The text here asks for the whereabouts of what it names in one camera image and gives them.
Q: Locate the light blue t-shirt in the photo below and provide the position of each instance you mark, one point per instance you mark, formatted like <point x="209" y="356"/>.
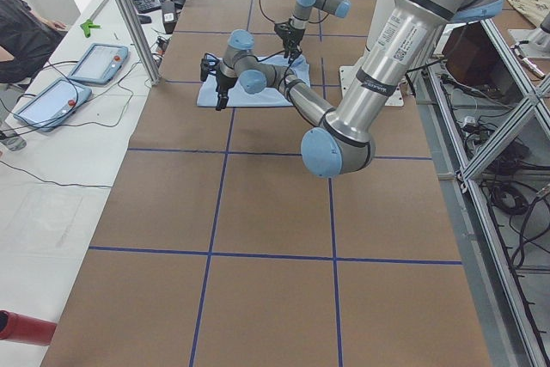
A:
<point x="268" y="97"/>

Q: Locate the teach pendant tablet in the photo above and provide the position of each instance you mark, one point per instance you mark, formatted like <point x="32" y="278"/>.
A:
<point x="54" y="105"/>
<point x="99" y="64"/>

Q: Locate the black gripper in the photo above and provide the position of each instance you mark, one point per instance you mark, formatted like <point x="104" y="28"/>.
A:
<point x="223" y="82"/>
<point x="291" y="35"/>

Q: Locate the red cylinder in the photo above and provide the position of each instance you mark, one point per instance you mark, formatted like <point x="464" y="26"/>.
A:
<point x="26" y="330"/>

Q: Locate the seated person in black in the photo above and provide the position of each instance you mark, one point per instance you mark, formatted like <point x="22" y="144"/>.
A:
<point x="27" y="40"/>

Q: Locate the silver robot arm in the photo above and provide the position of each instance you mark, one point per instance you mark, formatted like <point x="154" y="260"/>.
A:
<point x="338" y="141"/>
<point x="303" y="9"/>

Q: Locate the green plastic tool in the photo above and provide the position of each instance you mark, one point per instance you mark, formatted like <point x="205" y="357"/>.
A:
<point x="87" y="26"/>

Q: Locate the aluminium frame post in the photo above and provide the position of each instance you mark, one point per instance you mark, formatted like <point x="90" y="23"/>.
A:
<point x="130" y="18"/>

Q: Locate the white metal base plate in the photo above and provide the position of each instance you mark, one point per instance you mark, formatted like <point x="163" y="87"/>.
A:
<point x="351" y="74"/>

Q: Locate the aluminium truss frame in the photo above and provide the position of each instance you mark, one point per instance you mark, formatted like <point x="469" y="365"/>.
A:
<point x="487" y="120"/>

